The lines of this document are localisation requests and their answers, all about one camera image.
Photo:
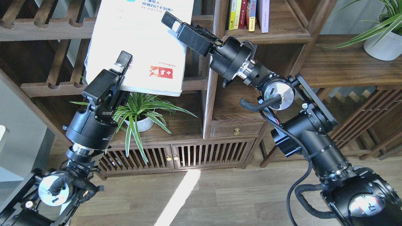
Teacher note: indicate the dark red book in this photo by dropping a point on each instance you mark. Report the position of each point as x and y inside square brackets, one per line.
[243, 10]

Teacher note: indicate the dark wooden side shelf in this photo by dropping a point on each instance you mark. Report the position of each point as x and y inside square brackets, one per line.
[362, 93]

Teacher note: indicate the light yellow book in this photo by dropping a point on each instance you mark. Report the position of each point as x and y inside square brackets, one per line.
[237, 16]

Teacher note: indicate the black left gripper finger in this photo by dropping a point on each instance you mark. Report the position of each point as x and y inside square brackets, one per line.
[122, 63]

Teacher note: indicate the white plant pot on shelf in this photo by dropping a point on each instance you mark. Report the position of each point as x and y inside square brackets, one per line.
[143, 125]

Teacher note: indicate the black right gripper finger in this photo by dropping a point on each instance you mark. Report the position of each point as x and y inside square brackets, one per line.
[174, 23]

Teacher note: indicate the brass drawer knob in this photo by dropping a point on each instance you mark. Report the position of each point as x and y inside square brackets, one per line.
[236, 132]

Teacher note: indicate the red book with globe cover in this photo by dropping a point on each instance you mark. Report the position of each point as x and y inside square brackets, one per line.
[251, 12]

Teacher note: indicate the white plant pot at right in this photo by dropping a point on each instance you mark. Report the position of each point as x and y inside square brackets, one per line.
[386, 48]

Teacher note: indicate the white book with barcode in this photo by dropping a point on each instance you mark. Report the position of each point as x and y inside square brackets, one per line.
[263, 10]

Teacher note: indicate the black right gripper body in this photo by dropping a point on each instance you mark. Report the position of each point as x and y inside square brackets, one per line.
[229, 59]

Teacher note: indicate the white book red label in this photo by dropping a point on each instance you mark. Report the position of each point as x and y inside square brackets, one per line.
[135, 26]

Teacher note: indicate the dark wooden bookshelf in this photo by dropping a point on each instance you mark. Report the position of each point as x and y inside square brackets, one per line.
[43, 46]

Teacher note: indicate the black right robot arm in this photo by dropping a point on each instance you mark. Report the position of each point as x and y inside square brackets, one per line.
[332, 187]

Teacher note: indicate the spider plant at right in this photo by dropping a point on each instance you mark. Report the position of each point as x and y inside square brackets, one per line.
[388, 22]

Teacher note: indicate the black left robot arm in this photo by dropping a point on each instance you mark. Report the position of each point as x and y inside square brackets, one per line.
[51, 198]

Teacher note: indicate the spider plant on shelf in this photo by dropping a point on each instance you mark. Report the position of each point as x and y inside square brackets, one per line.
[141, 105]

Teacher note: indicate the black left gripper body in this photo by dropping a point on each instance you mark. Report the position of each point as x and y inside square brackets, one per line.
[92, 128]

